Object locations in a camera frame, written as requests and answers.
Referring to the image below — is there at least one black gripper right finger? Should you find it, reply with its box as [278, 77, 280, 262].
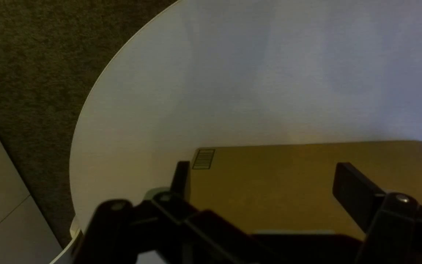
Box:
[331, 161, 422, 264]

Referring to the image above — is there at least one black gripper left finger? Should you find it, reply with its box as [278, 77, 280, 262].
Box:
[70, 160, 271, 264]

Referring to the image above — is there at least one open cardboard box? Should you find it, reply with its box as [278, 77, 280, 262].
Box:
[186, 139, 422, 242]

